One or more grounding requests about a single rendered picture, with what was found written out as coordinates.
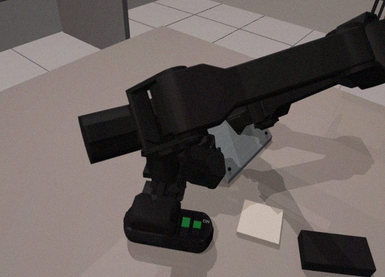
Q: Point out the beige flat box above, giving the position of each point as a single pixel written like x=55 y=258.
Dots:
x=260 y=222

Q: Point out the dark grey rocker switch panel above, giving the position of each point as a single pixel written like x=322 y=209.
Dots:
x=194 y=233

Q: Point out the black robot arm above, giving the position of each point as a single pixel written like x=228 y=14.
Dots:
x=187 y=101

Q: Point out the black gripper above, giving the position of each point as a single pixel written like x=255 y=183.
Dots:
x=157 y=208

